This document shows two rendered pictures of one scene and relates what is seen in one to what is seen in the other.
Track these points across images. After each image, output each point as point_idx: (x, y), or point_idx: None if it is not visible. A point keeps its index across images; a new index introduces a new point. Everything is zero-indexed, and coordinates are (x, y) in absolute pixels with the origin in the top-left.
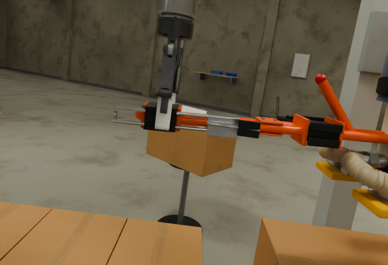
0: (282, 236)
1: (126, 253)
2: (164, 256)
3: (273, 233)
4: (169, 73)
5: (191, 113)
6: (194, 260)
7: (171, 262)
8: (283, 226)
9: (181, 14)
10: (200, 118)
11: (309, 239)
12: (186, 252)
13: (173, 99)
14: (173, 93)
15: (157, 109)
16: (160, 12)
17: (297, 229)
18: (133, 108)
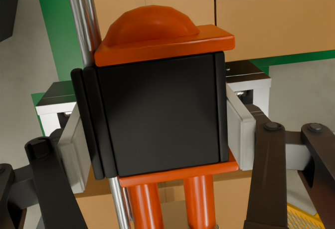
0: (216, 196)
1: None
2: None
3: (221, 187)
4: None
5: (117, 213)
6: (316, 40)
7: (308, 8)
8: (244, 200)
9: None
10: (136, 222)
11: (219, 224)
12: (332, 26)
13: (234, 151)
14: (243, 162)
15: (68, 119)
16: None
17: (240, 214)
18: (73, 19)
